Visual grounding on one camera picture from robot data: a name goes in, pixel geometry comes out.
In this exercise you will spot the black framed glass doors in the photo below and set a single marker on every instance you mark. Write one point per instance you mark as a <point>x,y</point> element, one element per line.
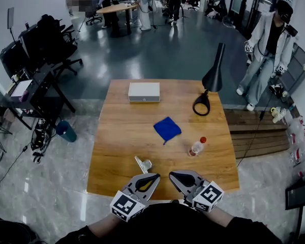
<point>254,4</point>

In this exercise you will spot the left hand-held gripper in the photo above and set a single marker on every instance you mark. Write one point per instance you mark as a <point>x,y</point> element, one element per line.
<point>125,206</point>

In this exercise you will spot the white flat box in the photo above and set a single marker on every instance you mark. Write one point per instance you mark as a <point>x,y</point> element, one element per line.
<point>143,90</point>

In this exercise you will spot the black work desk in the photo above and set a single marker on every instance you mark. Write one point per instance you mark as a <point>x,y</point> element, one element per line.
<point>43,90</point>

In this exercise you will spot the small metal clip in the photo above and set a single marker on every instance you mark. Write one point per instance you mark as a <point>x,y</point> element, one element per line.
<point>145,164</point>

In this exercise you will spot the blue cloth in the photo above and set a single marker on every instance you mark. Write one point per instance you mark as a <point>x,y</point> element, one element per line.
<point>167,128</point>

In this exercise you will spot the white yellow plastic object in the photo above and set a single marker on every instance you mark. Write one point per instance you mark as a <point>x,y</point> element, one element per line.
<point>278,114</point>

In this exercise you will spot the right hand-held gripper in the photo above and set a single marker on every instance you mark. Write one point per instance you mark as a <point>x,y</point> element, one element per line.
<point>208,196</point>

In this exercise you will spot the wooden pallet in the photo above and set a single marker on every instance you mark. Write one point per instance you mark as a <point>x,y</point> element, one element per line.
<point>272,141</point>

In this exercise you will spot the person's black shirt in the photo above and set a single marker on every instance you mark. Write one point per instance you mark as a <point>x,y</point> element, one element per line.
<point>167,227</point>

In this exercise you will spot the round wooden table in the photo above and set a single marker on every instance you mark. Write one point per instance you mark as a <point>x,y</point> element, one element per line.
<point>117,8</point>

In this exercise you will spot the teal waste bin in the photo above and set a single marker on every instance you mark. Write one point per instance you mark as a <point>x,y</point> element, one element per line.
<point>66,132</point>

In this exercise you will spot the white paper sheet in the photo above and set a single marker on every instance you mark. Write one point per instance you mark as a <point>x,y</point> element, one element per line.
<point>21,88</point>

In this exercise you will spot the black desk lamp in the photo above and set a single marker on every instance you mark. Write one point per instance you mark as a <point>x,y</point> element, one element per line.
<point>213,77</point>

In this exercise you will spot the clear bottle with red cap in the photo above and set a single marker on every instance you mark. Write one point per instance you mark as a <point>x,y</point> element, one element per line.
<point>196,147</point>

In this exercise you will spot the light panel on stand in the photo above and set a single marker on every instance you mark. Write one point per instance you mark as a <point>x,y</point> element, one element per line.
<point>10,18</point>

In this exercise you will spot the folded grey cart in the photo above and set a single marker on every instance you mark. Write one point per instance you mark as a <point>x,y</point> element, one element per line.
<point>298,65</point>

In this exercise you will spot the pile of clear plastic bottles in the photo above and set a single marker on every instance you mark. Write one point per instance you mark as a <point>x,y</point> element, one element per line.
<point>301,146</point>

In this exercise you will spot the black office chair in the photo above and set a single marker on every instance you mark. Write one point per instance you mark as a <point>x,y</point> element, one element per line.
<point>50,42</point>
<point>92,15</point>

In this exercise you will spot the person's left forearm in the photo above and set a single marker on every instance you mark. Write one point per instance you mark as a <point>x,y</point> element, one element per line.
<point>104,226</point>

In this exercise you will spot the person's right forearm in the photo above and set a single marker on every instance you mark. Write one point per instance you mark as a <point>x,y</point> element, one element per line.
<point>218,216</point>

